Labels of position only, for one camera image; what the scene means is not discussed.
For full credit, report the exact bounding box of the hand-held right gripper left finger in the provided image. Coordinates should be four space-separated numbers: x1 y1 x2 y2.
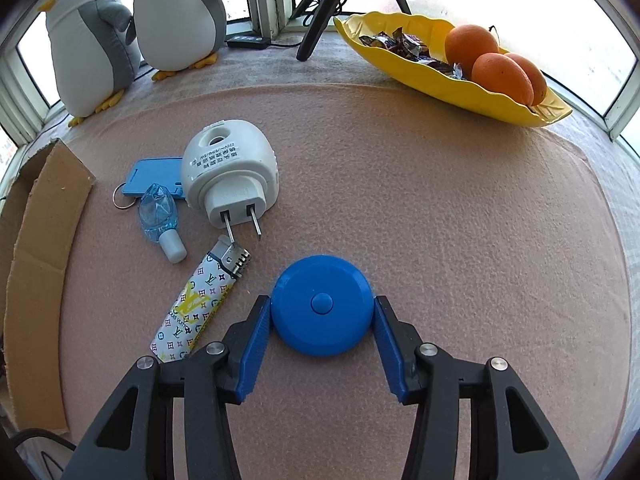
62 294 273 480

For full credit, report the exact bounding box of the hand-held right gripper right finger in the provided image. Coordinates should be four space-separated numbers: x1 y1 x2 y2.
372 295 581 480

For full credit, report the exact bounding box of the white patterned lighter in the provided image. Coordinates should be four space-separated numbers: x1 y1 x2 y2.
149 234 251 363

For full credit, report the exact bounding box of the round blue tape measure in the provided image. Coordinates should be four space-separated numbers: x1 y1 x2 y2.
271 255 375 358

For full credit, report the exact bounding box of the small clear blue bottle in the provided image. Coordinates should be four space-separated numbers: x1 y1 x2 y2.
137 183 188 264

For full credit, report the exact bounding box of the white plug-in mosquito heater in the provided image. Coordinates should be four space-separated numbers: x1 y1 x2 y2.
181 119 277 242

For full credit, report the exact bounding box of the blue phone stand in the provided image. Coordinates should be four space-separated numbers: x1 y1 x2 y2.
121 156 185 197

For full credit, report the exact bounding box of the cardboard box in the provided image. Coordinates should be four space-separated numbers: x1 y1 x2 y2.
0 139 97 436

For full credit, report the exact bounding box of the pink fleece blanket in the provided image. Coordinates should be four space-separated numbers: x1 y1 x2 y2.
50 82 631 480

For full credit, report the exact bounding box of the yellow leaf-shaped bowl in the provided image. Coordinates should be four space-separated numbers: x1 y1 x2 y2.
332 10 573 128

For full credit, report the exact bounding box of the grey checked cloth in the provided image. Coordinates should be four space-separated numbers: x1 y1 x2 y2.
30 25 640 241

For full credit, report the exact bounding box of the orange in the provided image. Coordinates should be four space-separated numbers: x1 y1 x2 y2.
471 52 536 107
444 25 501 73
505 52 548 106

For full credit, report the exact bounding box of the black inline control box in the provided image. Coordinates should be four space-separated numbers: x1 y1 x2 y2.
226 34 271 51

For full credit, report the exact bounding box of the pile of wrapped candies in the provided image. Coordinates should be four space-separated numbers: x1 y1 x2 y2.
359 27 471 81

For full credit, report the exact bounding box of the large penguin plush toy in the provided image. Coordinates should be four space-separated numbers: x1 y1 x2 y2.
40 0 143 127

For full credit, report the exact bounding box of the small penguin plush toy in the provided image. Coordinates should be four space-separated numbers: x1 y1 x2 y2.
129 0 237 82

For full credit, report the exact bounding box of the black tripod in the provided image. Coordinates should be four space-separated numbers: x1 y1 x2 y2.
292 0 413 62

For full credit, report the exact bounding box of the silver key with ring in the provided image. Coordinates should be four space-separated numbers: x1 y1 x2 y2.
111 183 137 209

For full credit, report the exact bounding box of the black ring light cable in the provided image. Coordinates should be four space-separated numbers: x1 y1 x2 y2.
269 0 351 50

